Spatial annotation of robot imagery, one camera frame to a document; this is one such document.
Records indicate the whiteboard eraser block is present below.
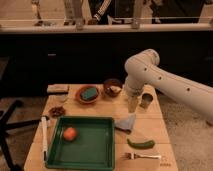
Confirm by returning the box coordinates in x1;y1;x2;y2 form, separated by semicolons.
47;84;69;93

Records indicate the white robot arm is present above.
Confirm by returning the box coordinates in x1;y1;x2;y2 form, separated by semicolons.
124;49;213;124

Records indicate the green plastic tray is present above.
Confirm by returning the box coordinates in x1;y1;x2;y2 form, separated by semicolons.
45;116;115;171

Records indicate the dark metal cup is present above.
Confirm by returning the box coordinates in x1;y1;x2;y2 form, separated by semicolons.
140;93;153;109

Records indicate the white item in bowl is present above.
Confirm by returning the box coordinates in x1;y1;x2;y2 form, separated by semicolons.
110;86;121;94

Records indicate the blue grey cloth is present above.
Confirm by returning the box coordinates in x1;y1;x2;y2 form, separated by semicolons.
115;113;136;133

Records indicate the dark brown bowl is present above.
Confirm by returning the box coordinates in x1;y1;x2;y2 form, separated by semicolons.
103;78;123;97

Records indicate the teal sponge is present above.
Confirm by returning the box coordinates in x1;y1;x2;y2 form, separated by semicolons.
80;87;98;101

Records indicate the orange bowl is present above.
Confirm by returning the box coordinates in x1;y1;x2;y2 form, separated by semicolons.
75;85;99;104

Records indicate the green chili pepper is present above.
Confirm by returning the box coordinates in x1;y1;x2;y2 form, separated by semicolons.
127;139;155;149

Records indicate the silver fork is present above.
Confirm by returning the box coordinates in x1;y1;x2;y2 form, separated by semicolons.
124;153;161;160

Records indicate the orange round fruit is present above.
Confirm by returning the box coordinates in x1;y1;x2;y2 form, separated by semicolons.
63;127;78;141

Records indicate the white marker pen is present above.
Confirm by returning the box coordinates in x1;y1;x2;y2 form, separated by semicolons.
41;116;48;161

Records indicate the black office chair base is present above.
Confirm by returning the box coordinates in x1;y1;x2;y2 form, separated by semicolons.
0;100;40;171

